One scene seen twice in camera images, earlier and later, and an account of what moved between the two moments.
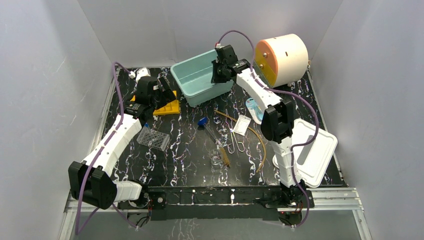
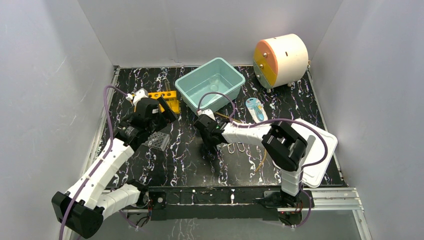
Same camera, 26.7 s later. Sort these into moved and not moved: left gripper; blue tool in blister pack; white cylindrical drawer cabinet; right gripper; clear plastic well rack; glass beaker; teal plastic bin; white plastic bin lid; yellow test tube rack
Moved: teal plastic bin; left gripper; right gripper; glass beaker
Not moved: clear plastic well rack; blue tool in blister pack; white plastic bin lid; white cylindrical drawer cabinet; yellow test tube rack
